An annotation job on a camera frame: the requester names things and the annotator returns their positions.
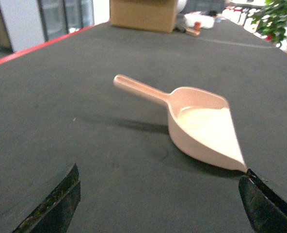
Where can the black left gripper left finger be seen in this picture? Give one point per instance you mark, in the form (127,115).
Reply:
(55,211)

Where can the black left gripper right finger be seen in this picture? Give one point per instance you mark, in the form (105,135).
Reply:
(264,202)

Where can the beige plastic dustpan tray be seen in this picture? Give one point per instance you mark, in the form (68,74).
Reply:
(199,122)

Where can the green potted plant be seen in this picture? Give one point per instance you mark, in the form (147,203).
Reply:
(272,20)

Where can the small orange bottle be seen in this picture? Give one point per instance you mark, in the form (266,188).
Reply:
(197,26)

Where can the white foam block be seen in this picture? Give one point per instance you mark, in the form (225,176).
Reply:
(207,22)

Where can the brown cardboard box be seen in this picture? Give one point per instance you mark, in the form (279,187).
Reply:
(147,15)

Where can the wooden handled brush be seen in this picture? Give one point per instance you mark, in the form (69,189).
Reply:
(189,31)

